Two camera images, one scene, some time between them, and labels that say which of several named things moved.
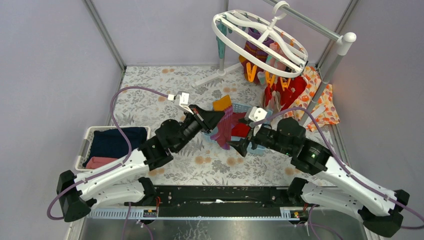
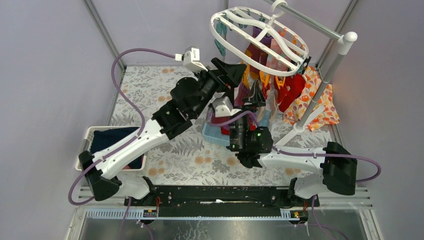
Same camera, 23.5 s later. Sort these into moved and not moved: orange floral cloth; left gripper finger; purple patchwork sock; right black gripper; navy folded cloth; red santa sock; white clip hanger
Moved: left gripper finger; red santa sock; right black gripper; purple patchwork sock
Not moved: orange floral cloth; navy folded cloth; white clip hanger
